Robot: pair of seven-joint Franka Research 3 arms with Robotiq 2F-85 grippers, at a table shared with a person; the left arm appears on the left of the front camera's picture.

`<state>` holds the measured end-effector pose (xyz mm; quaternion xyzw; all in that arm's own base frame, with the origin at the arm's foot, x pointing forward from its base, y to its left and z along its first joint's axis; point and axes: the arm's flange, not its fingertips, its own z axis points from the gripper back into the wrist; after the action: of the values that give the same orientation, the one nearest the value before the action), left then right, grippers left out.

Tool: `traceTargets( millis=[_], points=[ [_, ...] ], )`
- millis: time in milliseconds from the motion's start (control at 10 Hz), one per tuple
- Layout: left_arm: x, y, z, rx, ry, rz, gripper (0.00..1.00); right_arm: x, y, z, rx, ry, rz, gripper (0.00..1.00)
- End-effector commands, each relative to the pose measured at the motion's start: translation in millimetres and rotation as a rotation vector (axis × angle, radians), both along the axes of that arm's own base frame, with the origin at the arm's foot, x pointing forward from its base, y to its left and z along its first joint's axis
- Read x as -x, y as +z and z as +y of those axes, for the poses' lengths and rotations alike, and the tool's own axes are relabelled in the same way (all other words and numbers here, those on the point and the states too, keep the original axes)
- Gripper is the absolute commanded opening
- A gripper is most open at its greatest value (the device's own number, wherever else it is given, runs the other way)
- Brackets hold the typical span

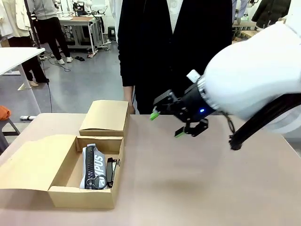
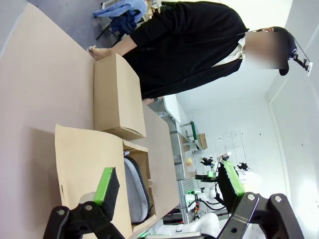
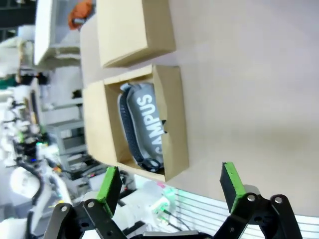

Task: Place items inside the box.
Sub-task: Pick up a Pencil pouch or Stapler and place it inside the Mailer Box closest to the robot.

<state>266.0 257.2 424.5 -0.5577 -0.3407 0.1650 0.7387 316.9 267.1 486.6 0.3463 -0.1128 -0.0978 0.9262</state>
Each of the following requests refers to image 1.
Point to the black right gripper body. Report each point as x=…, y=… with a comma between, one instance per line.
x=192, y=103

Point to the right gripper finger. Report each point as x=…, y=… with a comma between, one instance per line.
x=164, y=101
x=197, y=128

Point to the cardboard box with navy pouch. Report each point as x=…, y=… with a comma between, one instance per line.
x=105, y=117

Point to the black stapler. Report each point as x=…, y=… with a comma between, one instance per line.
x=110, y=173

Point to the grey pencil pouch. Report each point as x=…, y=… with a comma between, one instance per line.
x=97, y=164

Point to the person's right forearm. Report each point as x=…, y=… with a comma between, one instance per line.
x=129, y=95

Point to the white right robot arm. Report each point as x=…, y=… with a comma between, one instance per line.
x=254, y=70

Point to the cardboard box with flap lid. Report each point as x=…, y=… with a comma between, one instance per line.
x=35, y=162

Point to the person's right hand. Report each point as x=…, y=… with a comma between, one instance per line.
x=132, y=110

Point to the person in black cardigan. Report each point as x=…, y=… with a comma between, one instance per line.
x=164, y=51

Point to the wooden desk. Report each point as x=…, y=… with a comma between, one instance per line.
x=243, y=33

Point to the black plastic stool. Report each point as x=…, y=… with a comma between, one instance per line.
x=111, y=31

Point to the black shoes pair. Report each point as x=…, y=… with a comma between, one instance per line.
x=80, y=58

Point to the wooden top workbench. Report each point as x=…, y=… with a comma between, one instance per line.
x=87, y=26

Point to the hanging black coat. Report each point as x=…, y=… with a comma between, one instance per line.
x=270, y=11

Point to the person in grey hoodie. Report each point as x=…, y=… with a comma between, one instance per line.
x=50, y=26

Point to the white power strip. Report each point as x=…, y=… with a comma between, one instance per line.
x=27, y=117

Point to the black tripod pole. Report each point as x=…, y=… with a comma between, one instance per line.
x=35, y=40

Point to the white table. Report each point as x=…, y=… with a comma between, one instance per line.
x=16, y=58

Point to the grey stool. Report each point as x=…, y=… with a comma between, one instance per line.
x=8, y=127

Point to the orange cloth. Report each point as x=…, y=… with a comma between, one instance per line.
x=4, y=112

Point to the person in beige jacket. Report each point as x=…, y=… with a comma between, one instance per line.
x=16, y=21

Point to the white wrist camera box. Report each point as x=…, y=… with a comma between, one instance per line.
x=194, y=75

